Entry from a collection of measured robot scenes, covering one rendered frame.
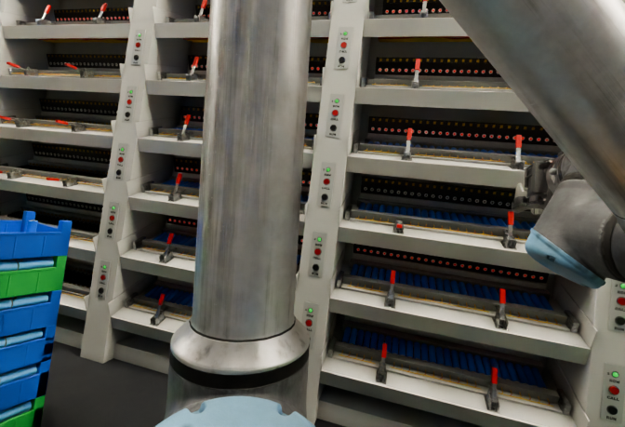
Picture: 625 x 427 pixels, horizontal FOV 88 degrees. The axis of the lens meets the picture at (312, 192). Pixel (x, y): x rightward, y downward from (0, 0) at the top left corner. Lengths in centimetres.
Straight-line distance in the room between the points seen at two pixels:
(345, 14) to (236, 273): 87
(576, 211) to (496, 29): 27
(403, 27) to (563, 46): 75
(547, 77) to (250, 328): 33
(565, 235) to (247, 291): 38
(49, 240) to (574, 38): 94
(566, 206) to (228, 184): 41
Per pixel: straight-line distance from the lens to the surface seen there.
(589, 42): 31
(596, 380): 105
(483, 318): 98
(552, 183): 65
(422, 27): 103
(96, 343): 136
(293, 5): 37
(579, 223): 49
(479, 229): 98
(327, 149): 92
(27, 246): 93
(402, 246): 90
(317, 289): 93
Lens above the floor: 59
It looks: 2 degrees up
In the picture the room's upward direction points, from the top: 7 degrees clockwise
